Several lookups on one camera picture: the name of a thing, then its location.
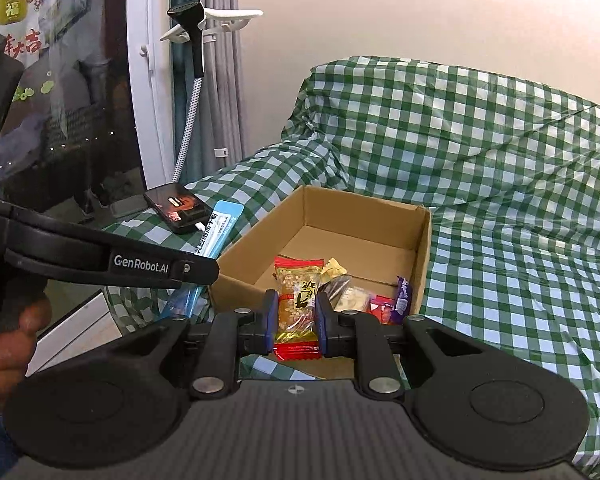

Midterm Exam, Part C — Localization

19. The white window frame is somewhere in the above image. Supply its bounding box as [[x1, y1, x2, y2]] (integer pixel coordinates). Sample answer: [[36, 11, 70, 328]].
[[125, 0, 182, 193]]

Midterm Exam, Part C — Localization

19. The black smartphone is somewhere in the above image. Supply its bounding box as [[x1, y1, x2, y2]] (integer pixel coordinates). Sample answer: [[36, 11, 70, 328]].
[[144, 183, 214, 235]]

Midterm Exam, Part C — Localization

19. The purple candy packet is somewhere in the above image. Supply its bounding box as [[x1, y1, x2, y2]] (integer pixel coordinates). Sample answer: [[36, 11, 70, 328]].
[[394, 276, 413, 322]]

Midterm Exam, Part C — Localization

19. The red and blue snack packet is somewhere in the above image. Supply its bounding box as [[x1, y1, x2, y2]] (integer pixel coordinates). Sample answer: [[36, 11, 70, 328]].
[[369, 296, 399, 326]]

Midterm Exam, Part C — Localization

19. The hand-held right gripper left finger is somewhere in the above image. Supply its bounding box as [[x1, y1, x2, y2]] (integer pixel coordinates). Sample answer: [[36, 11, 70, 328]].
[[124, 290, 280, 401]]

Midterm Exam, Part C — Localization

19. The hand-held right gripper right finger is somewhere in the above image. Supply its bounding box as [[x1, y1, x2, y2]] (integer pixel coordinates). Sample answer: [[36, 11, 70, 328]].
[[314, 291, 482, 400]]

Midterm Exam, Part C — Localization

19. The yellow candy wrapper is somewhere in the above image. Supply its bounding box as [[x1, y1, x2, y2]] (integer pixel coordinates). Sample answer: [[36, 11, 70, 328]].
[[320, 257, 350, 279]]

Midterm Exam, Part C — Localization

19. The red and orange snack packet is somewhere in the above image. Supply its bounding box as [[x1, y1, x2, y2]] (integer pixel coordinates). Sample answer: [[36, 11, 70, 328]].
[[272, 256, 327, 362]]

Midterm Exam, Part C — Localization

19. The long light blue packet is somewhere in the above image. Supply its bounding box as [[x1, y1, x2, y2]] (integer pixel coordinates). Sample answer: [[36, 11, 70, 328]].
[[155, 200, 245, 322]]

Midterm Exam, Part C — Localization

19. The cardboard box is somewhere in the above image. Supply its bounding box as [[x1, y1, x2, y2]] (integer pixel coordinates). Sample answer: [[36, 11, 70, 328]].
[[207, 185, 432, 381]]

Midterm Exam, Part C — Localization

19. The black garment steamer head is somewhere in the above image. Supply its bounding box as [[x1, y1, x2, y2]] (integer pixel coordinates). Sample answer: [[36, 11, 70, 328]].
[[166, 0, 207, 80]]

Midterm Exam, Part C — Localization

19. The person's left hand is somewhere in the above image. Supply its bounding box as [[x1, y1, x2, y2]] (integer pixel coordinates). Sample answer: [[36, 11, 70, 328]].
[[0, 294, 52, 411]]

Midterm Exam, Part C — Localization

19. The white plastic hanger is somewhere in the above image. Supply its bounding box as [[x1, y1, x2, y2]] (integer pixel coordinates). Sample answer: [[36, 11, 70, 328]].
[[160, 7, 265, 44]]

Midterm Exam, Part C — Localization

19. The pale rice cracker packet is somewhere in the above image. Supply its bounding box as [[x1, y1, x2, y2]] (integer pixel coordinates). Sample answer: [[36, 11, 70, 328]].
[[332, 286, 372, 317]]

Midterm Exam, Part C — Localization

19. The small grey case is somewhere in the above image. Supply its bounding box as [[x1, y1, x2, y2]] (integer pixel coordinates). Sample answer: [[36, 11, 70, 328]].
[[109, 196, 150, 219]]

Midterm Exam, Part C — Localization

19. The braided steamer hose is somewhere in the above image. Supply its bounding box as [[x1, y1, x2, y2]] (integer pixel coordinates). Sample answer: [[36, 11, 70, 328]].
[[172, 76, 204, 185]]

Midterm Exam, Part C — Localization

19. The garment steamer with hanger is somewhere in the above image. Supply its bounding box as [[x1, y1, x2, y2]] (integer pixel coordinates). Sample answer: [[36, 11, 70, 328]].
[[169, 0, 247, 187]]

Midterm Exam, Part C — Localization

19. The green checked cloth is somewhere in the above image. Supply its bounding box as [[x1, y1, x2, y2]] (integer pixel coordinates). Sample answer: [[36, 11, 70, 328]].
[[102, 55, 600, 472]]

